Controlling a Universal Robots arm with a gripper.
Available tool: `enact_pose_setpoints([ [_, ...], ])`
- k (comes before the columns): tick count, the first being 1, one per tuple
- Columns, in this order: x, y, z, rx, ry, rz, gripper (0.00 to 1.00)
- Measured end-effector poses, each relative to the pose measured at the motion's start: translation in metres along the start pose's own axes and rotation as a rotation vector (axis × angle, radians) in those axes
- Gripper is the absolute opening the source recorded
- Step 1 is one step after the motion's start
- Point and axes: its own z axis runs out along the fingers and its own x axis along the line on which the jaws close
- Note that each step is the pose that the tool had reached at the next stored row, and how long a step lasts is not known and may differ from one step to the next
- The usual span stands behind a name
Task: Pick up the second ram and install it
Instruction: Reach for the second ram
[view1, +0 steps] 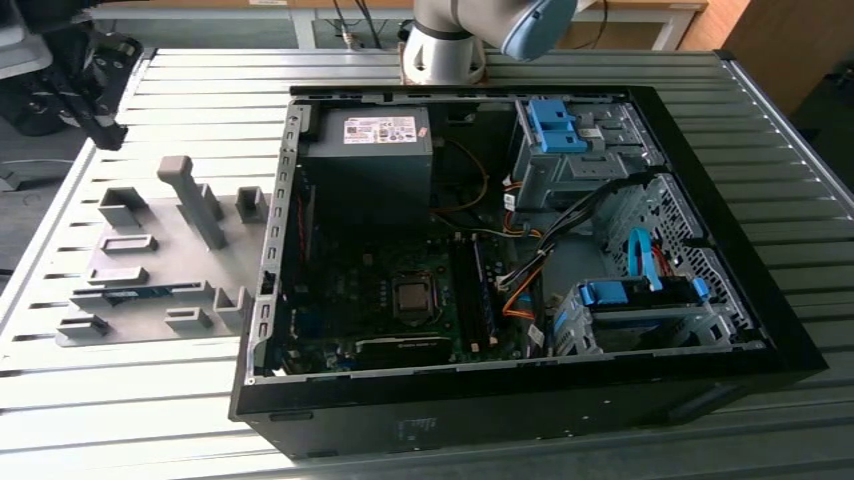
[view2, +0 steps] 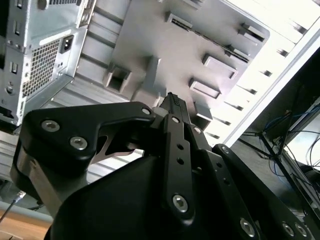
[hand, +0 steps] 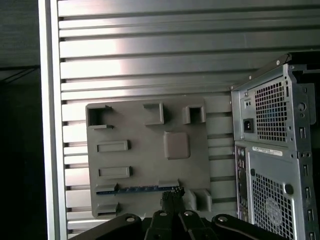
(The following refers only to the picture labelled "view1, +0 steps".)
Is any blue wire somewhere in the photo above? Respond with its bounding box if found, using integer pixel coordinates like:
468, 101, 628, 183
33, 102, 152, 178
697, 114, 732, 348
625, 227, 665, 294

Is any hard disk in blue carrier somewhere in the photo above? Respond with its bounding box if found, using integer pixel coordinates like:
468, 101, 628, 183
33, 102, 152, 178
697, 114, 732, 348
576, 277, 709, 311

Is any black wire bundle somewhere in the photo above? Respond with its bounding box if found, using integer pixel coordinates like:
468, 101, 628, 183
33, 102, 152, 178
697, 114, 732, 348
496, 172, 652, 296

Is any CPU socket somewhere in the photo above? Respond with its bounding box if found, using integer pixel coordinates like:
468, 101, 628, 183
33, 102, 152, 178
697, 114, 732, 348
388, 269, 445, 329

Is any brown wooden cabinet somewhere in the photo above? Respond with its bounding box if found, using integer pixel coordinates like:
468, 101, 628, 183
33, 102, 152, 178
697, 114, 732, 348
679, 0, 854, 117

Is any black PC case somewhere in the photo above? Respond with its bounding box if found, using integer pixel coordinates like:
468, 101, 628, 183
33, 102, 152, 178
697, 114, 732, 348
226, 84, 828, 459

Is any black graphics card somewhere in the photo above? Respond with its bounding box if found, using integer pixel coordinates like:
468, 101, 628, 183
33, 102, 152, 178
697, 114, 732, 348
352, 333, 455, 369

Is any grey parts rack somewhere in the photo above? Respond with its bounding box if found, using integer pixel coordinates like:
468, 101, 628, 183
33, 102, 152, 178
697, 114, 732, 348
53, 155, 272, 349

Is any black RAM slot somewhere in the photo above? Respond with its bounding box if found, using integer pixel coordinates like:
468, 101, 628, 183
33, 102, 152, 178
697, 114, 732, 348
447, 232, 483, 354

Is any grey power supply unit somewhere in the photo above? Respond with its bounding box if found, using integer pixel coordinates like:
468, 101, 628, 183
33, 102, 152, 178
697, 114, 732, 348
300, 105, 436, 241

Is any blue RAM stick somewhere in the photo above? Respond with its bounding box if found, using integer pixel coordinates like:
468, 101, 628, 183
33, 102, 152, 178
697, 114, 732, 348
72, 282, 205, 304
471, 238, 500, 346

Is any green motherboard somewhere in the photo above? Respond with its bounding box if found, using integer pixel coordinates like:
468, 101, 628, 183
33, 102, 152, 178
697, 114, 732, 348
278, 234, 528, 374

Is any silver CPU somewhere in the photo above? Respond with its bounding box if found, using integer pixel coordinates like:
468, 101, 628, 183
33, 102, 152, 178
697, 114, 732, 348
397, 282, 432, 311

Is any orange flat wire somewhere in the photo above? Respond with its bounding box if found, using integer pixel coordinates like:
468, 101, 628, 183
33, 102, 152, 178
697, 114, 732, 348
500, 279, 545, 319

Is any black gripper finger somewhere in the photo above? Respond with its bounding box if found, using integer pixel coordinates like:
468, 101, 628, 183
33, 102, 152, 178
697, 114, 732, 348
49, 74, 128, 151
92, 30, 145, 119

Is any blue drive bay latch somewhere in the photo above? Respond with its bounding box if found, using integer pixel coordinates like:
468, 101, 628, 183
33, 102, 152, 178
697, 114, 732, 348
524, 99, 589, 154

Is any grey metal drive cage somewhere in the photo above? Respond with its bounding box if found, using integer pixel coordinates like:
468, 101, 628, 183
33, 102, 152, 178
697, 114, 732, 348
509, 99, 668, 214

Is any thin yellow wire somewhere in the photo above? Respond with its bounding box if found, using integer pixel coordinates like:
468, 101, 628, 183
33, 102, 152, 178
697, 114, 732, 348
432, 139, 492, 216

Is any black wire mesh bin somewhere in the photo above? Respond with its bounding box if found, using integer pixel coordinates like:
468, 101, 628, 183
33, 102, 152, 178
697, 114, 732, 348
0, 79, 76, 137

